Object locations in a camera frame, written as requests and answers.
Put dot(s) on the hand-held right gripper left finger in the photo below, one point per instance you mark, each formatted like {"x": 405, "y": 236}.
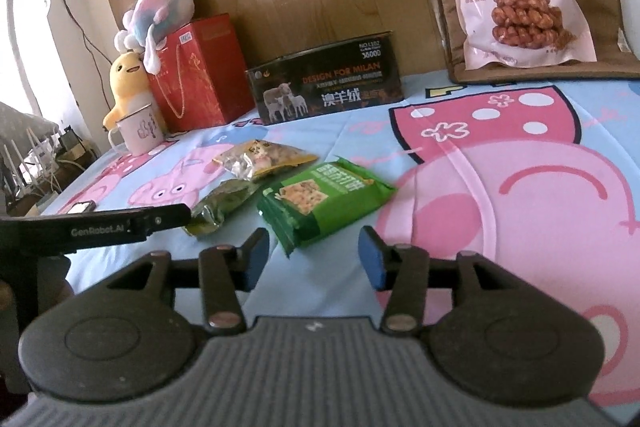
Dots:
{"x": 252, "y": 259}

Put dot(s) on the red gift bag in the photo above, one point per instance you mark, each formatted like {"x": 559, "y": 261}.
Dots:
{"x": 210, "y": 72}

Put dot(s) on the yellow nut packet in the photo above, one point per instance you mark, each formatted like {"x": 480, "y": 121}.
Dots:
{"x": 265, "y": 159}

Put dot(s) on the white router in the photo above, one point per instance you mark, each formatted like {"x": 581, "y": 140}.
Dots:
{"x": 40, "y": 154}

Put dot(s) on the smartphone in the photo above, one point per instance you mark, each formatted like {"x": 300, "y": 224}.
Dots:
{"x": 82, "y": 207}

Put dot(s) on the printed cartoon pig blanket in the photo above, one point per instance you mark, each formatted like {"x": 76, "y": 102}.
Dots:
{"x": 350, "y": 142}

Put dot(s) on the pastel plush toy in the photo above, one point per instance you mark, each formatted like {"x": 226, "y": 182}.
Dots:
{"x": 160, "y": 7}

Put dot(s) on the yellow plush toy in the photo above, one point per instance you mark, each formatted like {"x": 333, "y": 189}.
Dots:
{"x": 127, "y": 77}

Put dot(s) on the brown seat cushion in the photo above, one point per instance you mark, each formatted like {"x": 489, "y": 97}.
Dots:
{"x": 600, "y": 7}

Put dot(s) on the black power adapter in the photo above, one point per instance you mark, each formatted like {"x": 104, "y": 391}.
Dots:
{"x": 70, "y": 139}

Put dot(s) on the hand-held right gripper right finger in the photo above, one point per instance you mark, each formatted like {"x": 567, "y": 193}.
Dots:
{"x": 372, "y": 263}

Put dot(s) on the black cardboard box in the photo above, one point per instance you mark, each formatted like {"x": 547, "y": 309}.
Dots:
{"x": 345, "y": 77}

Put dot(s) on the grey cloth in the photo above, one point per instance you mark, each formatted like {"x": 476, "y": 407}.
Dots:
{"x": 25, "y": 119}

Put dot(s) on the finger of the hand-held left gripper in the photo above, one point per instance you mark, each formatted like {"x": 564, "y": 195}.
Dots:
{"x": 167, "y": 217}

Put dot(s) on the green cracker packet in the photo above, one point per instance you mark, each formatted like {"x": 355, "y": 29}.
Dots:
{"x": 325, "y": 202}

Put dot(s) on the white enamel mug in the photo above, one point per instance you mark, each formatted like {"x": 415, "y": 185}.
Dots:
{"x": 142, "y": 129}

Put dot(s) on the olive green snack packet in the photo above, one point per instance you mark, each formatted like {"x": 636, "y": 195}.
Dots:
{"x": 220, "y": 204}

